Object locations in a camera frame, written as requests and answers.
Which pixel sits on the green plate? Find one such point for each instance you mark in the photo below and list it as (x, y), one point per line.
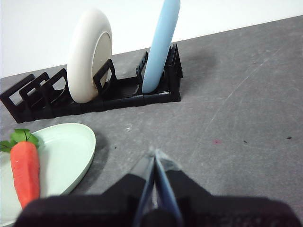
(66, 153)

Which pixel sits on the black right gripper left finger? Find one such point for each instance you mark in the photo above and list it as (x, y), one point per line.
(94, 210)

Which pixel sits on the orange carrot with green leaves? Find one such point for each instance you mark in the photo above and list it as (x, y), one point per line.
(23, 170)

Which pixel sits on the beige plate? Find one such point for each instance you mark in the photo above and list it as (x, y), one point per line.
(82, 59)

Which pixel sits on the blue plate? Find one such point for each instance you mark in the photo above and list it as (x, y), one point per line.
(158, 47)

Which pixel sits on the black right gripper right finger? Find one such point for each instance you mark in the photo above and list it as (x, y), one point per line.
(225, 212)

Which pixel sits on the black plate rack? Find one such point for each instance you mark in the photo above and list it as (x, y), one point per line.
(118, 101)

